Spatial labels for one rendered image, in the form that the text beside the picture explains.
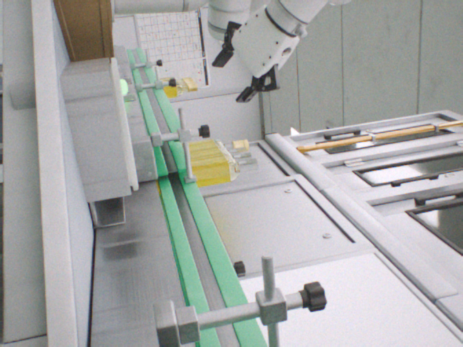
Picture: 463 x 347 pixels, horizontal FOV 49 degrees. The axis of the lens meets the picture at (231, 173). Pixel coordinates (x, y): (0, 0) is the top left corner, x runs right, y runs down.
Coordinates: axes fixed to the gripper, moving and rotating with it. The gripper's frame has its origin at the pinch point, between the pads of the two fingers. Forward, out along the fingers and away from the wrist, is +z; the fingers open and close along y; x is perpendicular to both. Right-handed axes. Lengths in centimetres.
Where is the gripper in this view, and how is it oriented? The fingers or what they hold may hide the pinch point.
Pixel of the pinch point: (231, 80)
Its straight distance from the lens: 100.5
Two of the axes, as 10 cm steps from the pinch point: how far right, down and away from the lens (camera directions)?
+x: -6.3, 0.9, -7.7
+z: -5.9, 5.9, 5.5
